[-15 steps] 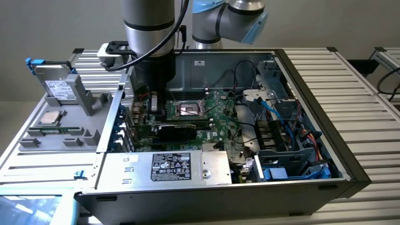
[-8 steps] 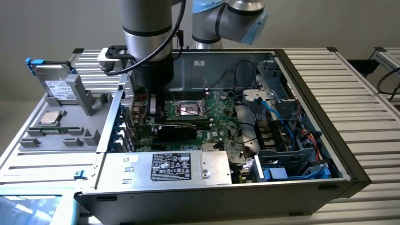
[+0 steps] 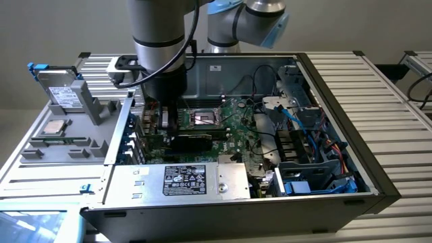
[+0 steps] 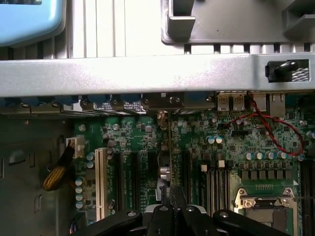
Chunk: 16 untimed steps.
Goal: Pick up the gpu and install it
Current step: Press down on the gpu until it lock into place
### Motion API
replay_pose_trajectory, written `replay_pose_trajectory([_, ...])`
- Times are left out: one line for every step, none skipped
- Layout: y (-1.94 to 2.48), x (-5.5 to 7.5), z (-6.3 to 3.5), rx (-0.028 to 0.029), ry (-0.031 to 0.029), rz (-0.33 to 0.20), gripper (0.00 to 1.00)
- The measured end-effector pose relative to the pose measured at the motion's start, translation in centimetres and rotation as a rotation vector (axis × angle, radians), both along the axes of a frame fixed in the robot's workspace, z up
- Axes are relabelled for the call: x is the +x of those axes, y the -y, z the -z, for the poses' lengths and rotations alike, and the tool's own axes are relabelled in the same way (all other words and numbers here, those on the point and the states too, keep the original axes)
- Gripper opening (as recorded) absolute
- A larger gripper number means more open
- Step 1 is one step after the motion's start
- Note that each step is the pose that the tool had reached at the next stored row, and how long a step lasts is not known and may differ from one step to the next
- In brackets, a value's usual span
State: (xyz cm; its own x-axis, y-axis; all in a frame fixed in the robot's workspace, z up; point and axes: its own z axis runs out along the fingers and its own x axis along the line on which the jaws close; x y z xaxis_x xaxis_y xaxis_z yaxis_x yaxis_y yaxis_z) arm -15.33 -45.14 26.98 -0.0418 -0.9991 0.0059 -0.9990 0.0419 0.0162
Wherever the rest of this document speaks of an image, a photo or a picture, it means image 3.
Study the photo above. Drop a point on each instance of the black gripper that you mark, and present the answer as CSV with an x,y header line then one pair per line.
x,y
166,83

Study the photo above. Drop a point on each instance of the black graphics card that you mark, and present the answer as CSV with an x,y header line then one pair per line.
x,y
191,143

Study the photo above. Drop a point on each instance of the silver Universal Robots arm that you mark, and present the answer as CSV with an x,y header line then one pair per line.
x,y
157,30

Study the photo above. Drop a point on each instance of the CPU socket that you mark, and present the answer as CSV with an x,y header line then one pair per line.
x,y
205,117

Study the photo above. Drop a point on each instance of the green motherboard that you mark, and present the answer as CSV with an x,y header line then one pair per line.
x,y
237,141

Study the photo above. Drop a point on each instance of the silver hard disk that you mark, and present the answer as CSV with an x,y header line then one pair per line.
x,y
61,93

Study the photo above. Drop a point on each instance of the silver chipset heatsink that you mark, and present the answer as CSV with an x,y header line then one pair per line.
x,y
227,159

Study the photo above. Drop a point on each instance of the silver CPU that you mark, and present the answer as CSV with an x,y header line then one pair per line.
x,y
55,127

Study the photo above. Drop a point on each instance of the grey parts rack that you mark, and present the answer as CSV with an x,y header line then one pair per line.
x,y
71,146

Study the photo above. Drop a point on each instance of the blue disk carrier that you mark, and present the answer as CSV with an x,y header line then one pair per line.
x,y
37,67

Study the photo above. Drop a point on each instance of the silver power supply unit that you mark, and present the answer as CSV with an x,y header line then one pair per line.
x,y
189,182

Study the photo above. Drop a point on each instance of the grey metal drive cage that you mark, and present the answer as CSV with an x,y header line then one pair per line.
x,y
297,106

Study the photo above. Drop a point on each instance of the small blue clip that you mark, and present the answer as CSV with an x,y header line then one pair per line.
x,y
86,187

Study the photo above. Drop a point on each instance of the black open PC case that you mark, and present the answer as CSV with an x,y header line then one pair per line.
x,y
237,217

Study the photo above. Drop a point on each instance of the blue disk bay tray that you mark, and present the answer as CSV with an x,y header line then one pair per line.
x,y
303,187

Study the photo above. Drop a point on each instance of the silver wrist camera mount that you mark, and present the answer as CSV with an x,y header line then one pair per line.
x,y
119,65

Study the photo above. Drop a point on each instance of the black table bracket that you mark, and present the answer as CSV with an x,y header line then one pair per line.
x,y
390,72

